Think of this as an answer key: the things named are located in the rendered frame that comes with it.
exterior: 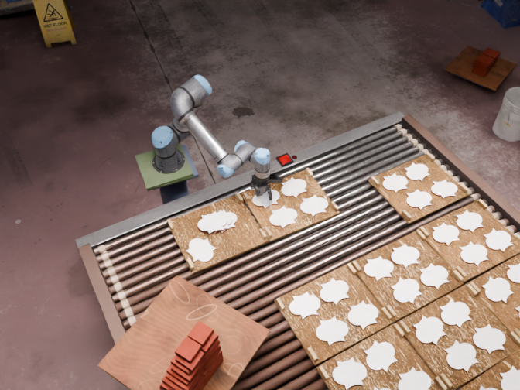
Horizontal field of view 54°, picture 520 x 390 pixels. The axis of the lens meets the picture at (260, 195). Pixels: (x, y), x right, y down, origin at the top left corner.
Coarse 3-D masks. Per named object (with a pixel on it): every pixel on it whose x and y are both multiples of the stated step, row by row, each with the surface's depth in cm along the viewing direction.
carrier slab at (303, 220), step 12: (288, 180) 284; (312, 180) 284; (252, 192) 279; (312, 192) 279; (324, 192) 279; (252, 204) 273; (288, 204) 273; (300, 204) 273; (264, 216) 268; (300, 216) 268; (324, 216) 268; (264, 228) 263; (276, 228) 263; (288, 228) 263; (300, 228) 263
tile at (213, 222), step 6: (204, 216) 264; (210, 216) 264; (216, 216) 264; (222, 216) 264; (198, 222) 262; (204, 222) 262; (210, 222) 262; (216, 222) 262; (222, 222) 262; (204, 228) 259; (210, 228) 259; (216, 228) 259; (222, 228) 259
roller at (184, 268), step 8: (368, 184) 285; (352, 192) 281; (360, 192) 283; (336, 200) 277; (344, 200) 280; (184, 264) 251; (168, 272) 248; (176, 272) 248; (152, 280) 245; (160, 280) 246; (128, 288) 242; (136, 288) 242; (144, 288) 243; (112, 296) 239; (120, 296) 239; (128, 296) 241
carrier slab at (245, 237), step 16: (208, 208) 271; (224, 208) 271; (240, 208) 271; (176, 224) 264; (192, 224) 264; (240, 224) 264; (256, 224) 264; (176, 240) 258; (208, 240) 258; (224, 240) 258; (240, 240) 258; (256, 240) 258; (224, 256) 252; (192, 272) 246
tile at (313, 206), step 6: (312, 198) 275; (318, 198) 275; (306, 204) 272; (312, 204) 272; (318, 204) 272; (324, 204) 272; (306, 210) 269; (312, 210) 269; (318, 210) 269; (324, 210) 269; (312, 216) 268
